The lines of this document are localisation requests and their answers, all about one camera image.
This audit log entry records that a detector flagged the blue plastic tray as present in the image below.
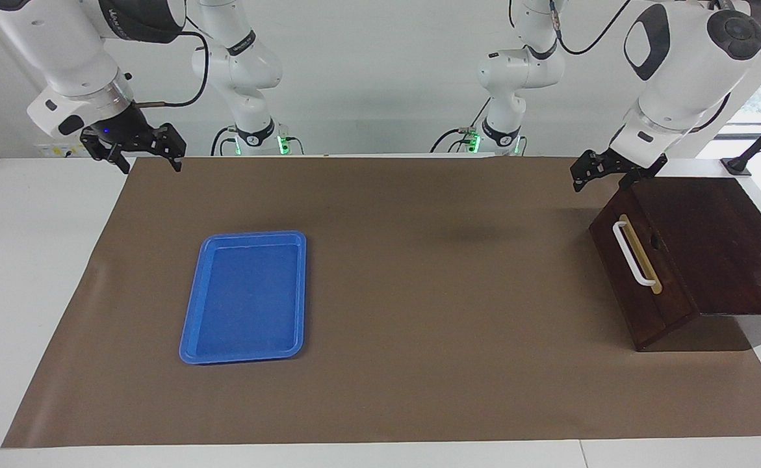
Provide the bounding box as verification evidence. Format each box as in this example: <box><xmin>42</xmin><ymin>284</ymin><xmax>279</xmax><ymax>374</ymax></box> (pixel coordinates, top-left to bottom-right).
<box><xmin>179</xmin><ymin>230</ymin><xmax>307</xmax><ymax>365</ymax></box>

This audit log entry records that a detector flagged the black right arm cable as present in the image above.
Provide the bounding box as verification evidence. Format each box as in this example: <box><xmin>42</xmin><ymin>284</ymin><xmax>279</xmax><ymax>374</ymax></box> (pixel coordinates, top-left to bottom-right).
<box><xmin>135</xmin><ymin>16</ymin><xmax>211</xmax><ymax>109</ymax></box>

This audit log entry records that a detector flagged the wooden drawer with white handle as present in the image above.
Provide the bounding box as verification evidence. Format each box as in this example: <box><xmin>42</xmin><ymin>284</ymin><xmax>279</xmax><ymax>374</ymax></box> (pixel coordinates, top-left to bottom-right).
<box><xmin>589</xmin><ymin>188</ymin><xmax>699</xmax><ymax>340</ymax></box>

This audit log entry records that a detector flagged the dark wooden cabinet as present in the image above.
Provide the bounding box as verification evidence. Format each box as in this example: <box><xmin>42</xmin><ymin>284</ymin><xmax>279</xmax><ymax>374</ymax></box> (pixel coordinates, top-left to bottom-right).
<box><xmin>589</xmin><ymin>175</ymin><xmax>761</xmax><ymax>352</ymax></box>

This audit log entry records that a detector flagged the white wall socket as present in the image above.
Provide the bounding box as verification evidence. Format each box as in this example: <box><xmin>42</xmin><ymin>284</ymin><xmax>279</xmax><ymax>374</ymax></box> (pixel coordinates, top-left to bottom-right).
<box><xmin>36</xmin><ymin>140</ymin><xmax>87</xmax><ymax>159</ymax></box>

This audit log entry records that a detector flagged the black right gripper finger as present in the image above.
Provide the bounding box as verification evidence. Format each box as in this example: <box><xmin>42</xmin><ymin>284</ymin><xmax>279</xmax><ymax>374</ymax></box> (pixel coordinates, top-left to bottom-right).
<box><xmin>153</xmin><ymin>122</ymin><xmax>187</xmax><ymax>173</ymax></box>
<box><xmin>80</xmin><ymin>129</ymin><xmax>132</xmax><ymax>176</ymax></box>

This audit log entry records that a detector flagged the black base power cable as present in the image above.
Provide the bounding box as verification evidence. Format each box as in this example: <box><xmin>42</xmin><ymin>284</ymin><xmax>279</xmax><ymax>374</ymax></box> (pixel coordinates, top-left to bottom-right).
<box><xmin>430</xmin><ymin>97</ymin><xmax>493</xmax><ymax>155</ymax></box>
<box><xmin>210</xmin><ymin>125</ymin><xmax>241</xmax><ymax>157</ymax></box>

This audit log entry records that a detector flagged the brown table mat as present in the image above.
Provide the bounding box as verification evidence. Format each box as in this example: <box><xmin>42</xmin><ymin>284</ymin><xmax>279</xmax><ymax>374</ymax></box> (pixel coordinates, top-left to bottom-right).
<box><xmin>1</xmin><ymin>155</ymin><xmax>761</xmax><ymax>449</ymax></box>

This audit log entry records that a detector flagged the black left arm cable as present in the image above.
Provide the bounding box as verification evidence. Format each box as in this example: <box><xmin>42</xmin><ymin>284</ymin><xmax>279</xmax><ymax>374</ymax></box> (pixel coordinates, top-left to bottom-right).
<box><xmin>549</xmin><ymin>0</ymin><xmax>634</xmax><ymax>57</ymax></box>

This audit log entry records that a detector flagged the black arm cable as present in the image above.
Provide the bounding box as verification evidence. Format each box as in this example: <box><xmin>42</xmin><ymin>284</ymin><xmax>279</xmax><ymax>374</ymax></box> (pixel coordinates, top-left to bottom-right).
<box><xmin>549</xmin><ymin>0</ymin><xmax>634</xmax><ymax>57</ymax></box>
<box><xmin>135</xmin><ymin>16</ymin><xmax>211</xmax><ymax>109</ymax></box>

